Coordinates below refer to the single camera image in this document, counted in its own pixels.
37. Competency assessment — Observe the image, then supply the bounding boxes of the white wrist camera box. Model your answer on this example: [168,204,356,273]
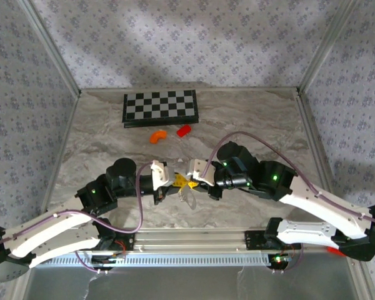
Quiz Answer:
[150,159,176,191]
[186,158,217,186]

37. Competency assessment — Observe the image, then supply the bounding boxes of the small circuit board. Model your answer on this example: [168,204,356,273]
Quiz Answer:
[269,254,294,266]
[91,254,126,266]

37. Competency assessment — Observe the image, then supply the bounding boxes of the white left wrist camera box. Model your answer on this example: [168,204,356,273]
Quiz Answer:
[150,159,176,191]

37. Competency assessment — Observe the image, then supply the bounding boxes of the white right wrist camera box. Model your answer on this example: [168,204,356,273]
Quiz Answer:
[186,158,217,186]

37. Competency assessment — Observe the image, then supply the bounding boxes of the thin aluminium side rail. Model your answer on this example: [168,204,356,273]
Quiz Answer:
[39,92,82,219]

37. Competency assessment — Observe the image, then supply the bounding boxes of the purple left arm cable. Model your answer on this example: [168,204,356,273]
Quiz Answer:
[0,161,156,279]

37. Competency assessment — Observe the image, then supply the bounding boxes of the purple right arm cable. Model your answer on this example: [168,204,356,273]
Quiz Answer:
[202,131,375,275]

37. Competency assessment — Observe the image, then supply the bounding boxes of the aluminium frame post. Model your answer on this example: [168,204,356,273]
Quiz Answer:
[297,0,362,94]
[18,0,83,96]

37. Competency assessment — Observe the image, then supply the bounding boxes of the grey metal sheet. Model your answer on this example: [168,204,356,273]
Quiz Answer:
[18,265,368,300]

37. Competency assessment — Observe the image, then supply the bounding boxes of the double aluminium side rail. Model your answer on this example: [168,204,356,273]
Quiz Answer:
[295,89,341,219]

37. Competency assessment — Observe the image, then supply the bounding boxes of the small red plastic block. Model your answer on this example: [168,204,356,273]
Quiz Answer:
[176,124,193,138]

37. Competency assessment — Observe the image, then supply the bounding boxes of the long aluminium edge rail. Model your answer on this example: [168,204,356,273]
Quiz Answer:
[79,86,301,93]

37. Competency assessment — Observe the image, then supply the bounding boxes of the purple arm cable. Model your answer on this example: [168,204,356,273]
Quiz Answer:
[202,131,375,275]
[0,161,156,279]

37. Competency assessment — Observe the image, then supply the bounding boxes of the black and white chessboard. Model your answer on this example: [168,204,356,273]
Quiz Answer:
[122,89,200,129]

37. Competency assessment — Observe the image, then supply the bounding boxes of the orange curved plastic block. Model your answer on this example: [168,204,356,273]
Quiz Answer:
[149,130,168,144]

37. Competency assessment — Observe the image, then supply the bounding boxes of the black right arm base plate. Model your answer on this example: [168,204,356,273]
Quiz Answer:
[245,230,271,251]

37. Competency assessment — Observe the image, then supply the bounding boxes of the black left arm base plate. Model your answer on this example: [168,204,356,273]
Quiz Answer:
[111,231,136,251]

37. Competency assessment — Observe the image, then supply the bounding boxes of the aluminium mounting rail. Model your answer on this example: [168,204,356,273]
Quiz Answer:
[81,227,362,253]

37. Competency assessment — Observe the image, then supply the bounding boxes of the slotted grey cable duct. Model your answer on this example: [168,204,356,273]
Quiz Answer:
[49,252,290,268]

